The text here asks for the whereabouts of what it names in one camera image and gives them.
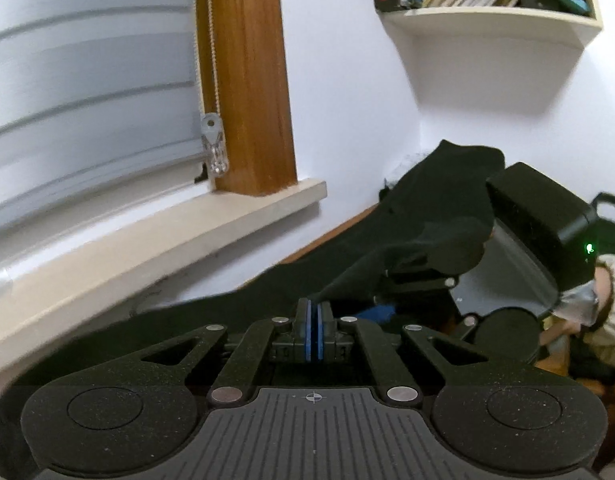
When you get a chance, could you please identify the clear blind cord clip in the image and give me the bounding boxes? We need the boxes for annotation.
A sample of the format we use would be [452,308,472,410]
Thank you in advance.
[200,112,232,179]

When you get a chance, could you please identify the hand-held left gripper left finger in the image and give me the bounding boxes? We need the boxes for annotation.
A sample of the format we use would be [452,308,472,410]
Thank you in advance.
[112,299,315,407]

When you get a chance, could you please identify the dark green pants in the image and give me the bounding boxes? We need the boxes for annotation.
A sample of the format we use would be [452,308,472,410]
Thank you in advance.
[0,140,508,480]

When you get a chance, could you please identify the white window frame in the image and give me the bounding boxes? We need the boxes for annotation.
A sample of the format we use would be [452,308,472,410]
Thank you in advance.
[0,177,214,283]

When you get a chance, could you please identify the white wall shelf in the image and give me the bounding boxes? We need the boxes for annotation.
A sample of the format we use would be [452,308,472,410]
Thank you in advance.
[370,0,604,52]

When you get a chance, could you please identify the blind bead chain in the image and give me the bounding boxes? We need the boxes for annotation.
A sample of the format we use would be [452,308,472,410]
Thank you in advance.
[194,0,224,117]

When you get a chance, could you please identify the grey window blind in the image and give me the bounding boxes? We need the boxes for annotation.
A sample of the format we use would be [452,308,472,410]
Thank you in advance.
[0,0,209,233]

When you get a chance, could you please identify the wooden window trim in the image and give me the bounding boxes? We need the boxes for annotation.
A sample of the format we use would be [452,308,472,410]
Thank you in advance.
[194,0,299,198]

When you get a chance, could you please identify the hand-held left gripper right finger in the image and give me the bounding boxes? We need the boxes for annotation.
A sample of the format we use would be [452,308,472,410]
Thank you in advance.
[315,300,513,405]

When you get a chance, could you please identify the person's right hand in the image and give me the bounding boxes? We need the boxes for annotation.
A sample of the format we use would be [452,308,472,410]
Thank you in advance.
[540,269,615,357]

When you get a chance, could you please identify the white fluffy cloth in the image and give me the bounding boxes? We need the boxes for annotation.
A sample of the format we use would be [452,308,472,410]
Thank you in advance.
[381,151,429,197]

